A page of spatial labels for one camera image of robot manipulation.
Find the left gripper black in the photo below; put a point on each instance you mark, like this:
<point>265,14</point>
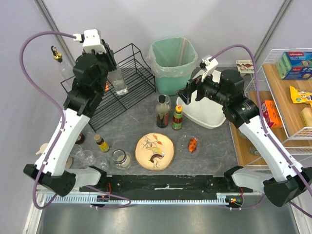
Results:
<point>108,54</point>

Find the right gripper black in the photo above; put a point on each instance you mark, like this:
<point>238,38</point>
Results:
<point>200,88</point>

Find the glass oil bottle gold spout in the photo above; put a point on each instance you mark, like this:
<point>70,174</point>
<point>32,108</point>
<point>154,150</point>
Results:
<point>117,80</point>

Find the dark soy sauce bottle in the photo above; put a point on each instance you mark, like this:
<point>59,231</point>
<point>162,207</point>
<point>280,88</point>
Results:
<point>162,112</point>

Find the yellow cap chili sauce bottle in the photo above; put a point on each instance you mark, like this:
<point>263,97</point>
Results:
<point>177,118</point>

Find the red lid sauce jar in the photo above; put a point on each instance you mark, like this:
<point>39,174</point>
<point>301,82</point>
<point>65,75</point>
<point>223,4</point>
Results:
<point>80,139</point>

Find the small yellow label bottle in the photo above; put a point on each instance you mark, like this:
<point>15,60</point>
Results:
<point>101,143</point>

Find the wide glass jar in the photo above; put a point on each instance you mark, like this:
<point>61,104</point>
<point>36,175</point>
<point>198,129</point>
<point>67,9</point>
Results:
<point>121,159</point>

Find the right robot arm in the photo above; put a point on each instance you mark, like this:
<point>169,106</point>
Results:
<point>288,178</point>

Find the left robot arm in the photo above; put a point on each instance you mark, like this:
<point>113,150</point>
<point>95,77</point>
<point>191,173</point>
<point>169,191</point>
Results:
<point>49,170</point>

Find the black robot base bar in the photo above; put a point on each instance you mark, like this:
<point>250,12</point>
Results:
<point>167,186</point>

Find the glass jar with rice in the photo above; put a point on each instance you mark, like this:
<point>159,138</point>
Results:
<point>168,97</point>

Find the white plastic basin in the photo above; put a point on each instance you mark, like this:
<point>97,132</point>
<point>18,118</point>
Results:
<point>205,113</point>

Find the green trash bin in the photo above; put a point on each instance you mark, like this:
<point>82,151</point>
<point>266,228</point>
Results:
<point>169,86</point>

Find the clear trash bag liner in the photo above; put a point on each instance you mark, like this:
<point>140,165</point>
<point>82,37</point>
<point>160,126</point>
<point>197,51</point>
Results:
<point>172,57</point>

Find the orange food piece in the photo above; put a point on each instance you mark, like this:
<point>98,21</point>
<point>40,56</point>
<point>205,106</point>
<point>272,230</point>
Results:
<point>192,145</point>

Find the clear glass plate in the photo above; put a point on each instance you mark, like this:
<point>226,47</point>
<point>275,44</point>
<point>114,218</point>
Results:
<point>182,147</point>

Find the chocolate pudding cup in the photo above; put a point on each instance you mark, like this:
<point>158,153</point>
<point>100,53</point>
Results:
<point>245,66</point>

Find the floral ceramic plate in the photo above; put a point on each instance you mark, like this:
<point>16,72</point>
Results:
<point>155,151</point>

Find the orange pink box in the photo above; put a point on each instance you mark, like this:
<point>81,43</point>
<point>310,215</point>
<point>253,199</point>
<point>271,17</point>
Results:
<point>271,114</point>

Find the clear plastic cup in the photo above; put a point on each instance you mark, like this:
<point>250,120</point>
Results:
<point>101,163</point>
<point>76,151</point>
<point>88,157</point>

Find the beige pump soap bottle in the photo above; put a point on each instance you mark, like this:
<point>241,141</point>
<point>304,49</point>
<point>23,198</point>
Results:
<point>42,149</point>

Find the green sponge pack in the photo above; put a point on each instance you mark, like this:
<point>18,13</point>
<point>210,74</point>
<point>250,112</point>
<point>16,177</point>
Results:
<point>295,65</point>

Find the yellow snack bag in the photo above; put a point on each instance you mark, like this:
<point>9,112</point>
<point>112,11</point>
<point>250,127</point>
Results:
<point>299,96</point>

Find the yellow sponge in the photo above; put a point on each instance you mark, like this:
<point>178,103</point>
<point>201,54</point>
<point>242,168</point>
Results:
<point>306,114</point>

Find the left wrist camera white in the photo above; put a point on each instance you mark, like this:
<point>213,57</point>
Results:
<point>91,41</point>

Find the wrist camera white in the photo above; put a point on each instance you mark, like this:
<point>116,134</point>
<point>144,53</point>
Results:
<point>208,65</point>
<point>91,41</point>

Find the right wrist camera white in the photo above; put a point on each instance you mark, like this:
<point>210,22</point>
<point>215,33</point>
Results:
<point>208,65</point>

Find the black wire rack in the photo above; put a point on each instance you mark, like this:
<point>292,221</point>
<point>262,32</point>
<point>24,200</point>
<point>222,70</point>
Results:
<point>122,97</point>

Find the white wire shelf unit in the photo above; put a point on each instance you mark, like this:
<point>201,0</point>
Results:
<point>284,117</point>

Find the grey cable duct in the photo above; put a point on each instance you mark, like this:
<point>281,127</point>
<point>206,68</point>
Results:
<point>97,198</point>

